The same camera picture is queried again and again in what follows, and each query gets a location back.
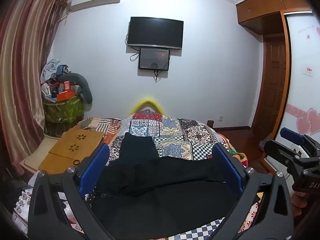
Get striped orange cloth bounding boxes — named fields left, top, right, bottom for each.
left=75, top=117, right=123, bottom=145

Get brown wooden door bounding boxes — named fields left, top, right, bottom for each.
left=251, top=35, right=288, bottom=141

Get striped red curtain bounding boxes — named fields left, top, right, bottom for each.
left=0, top=0, right=72, bottom=180

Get person's right hand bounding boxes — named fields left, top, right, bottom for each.
left=294, top=191, right=309, bottom=218

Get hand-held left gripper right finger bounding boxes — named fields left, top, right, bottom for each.
left=212, top=143, right=294, bottom=240

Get pile of clothes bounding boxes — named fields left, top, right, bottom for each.
left=40, top=59, right=73, bottom=83

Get orange box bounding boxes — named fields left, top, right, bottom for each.
left=56, top=90, right=76, bottom=102

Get beige board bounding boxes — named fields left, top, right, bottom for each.
left=20, top=137, right=60, bottom=173

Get black wall television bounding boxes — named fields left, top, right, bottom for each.
left=126, top=17, right=184, bottom=50

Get wooden overhead cabinet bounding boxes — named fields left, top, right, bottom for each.
left=236, top=0, right=314, bottom=36

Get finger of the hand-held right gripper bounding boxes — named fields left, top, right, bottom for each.
left=280, top=127, right=313, bottom=147
left=264, top=140, right=302, bottom=165

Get patchwork printed blanket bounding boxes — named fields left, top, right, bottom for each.
left=85, top=111, right=262, bottom=240

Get yellow curved headboard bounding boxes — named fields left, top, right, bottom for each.
left=130, top=97, right=166, bottom=117

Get small black wall screen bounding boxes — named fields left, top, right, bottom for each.
left=138, top=47, right=171, bottom=71

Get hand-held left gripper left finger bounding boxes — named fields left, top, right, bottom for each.
left=28, top=144, right=113, bottom=240

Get wooden lap desk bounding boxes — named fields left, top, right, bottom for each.
left=39, top=127, right=106, bottom=176

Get black pants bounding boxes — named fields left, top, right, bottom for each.
left=91, top=132, right=260, bottom=233

